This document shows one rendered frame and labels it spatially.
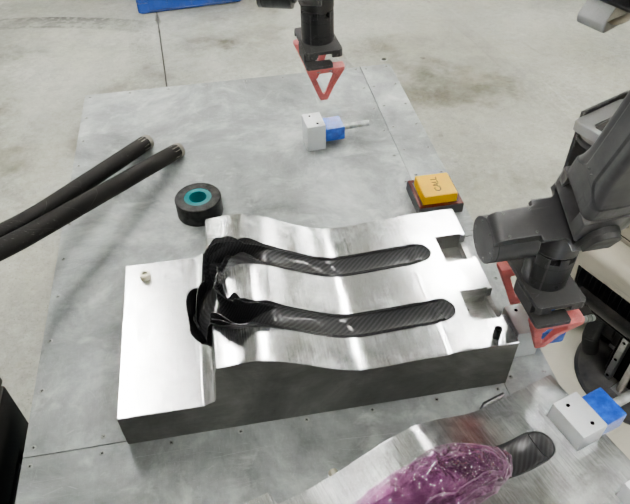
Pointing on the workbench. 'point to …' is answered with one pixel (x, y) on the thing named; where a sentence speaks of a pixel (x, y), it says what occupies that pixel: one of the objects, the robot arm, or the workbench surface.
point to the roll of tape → (198, 204)
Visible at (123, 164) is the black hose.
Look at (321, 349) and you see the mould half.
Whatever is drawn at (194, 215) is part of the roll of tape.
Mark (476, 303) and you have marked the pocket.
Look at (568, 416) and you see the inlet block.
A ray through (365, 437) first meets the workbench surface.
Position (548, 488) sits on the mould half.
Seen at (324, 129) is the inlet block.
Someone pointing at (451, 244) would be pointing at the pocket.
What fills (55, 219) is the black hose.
